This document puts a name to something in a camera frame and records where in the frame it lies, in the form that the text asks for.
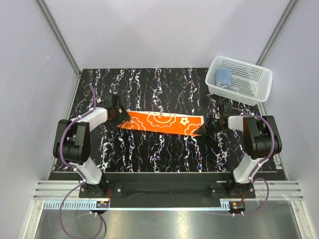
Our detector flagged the orange white patterned towel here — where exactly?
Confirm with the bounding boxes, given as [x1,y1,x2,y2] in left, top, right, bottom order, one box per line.
[119,111,204,136]

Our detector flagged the light blue towel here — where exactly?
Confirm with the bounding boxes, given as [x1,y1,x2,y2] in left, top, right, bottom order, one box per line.
[215,68,232,89]

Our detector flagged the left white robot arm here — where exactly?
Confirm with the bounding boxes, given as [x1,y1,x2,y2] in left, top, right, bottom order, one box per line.
[53,93,131,197]

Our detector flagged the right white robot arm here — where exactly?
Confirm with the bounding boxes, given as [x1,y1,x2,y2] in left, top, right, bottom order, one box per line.
[194,103,282,198]

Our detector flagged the white plastic basket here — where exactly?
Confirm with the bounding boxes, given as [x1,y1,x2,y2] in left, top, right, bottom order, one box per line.
[205,56,273,106]

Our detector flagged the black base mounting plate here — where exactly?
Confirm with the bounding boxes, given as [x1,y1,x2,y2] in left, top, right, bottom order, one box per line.
[79,172,255,199]

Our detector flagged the aluminium rail frame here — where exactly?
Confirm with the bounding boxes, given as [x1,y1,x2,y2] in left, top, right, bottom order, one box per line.
[33,181,303,212]

